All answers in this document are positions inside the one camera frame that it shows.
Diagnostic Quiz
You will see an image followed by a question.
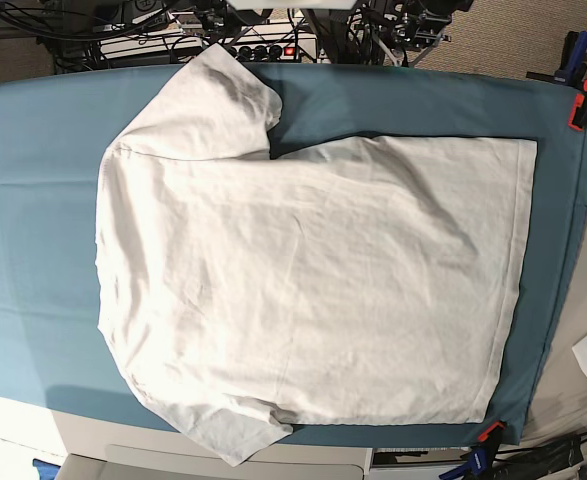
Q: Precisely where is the orange black clamp top right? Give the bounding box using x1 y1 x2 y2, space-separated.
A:
567 78 587 131

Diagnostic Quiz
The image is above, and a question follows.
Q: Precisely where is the orange blue clamp bottom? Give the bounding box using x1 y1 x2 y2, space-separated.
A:
438 421 507 480

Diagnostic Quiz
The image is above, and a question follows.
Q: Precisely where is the power strip with red switch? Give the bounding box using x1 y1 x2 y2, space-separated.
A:
168 44 317 64

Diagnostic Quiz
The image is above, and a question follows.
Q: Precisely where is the beige drawer cabinet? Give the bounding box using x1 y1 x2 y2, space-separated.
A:
53 411 372 479

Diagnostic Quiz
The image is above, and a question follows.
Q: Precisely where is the teal table cover cloth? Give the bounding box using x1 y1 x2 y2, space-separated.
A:
0 63 587 443

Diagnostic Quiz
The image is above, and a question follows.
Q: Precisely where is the white overhead mount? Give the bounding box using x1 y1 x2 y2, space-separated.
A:
227 0 356 10

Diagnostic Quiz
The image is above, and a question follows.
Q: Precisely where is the blue clamp top right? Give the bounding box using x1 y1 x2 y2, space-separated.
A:
525 31 587 89

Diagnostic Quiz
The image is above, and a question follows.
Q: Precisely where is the white T-shirt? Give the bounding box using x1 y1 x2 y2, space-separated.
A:
95 46 537 466

